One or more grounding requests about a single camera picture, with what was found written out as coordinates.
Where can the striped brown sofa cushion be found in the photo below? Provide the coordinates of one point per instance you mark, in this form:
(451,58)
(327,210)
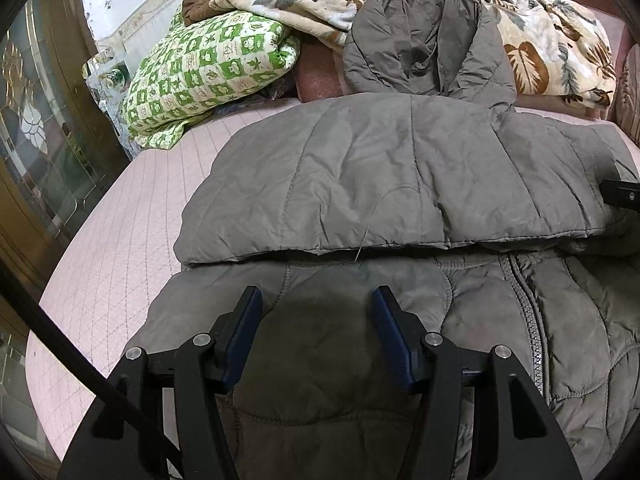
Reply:
(627,103)

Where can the black other gripper tip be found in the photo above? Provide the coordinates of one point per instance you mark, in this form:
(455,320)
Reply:
(621,194)

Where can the green white patterned pillow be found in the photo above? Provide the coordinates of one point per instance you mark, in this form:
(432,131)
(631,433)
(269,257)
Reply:
(196,68)

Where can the clear plastic bag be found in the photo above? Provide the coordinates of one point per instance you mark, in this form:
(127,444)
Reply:
(107,78)

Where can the grey quilted hooded down jacket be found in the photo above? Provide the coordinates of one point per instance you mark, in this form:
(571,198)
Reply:
(487,224)

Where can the brown knitted cloth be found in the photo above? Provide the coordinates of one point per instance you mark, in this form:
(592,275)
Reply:
(194,11)

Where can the beige leaf print blanket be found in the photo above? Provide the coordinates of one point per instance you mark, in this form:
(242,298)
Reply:
(555,47)

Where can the pink quilted bed mattress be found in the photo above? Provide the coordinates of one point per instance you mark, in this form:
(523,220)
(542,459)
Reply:
(123,255)

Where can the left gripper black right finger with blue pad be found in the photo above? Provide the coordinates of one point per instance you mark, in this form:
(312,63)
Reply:
(515,435)

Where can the wooden stained glass door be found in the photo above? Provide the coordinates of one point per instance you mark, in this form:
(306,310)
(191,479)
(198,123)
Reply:
(59,153)

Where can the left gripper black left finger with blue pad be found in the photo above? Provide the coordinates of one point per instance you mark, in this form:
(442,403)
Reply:
(174,394)

